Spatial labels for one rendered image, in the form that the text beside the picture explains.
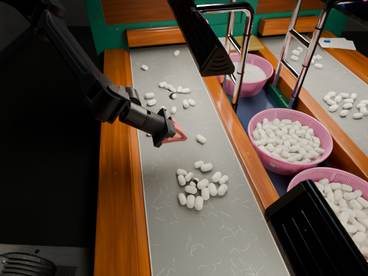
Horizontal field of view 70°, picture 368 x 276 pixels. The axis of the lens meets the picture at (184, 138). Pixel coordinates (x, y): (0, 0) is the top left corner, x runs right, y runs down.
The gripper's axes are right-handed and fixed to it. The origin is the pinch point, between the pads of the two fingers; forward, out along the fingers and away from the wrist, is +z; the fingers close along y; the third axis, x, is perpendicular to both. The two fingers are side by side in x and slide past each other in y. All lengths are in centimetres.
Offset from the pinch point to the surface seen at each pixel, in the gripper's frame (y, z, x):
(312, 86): 28, 53, -32
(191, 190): -13.2, 4.1, 6.0
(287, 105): 21, 44, -21
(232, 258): -32.2, 9.4, 3.9
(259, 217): -23.8, 17.3, -2.7
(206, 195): -15.9, 6.7, 3.5
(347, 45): 54, 77, -56
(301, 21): 69, 57, -49
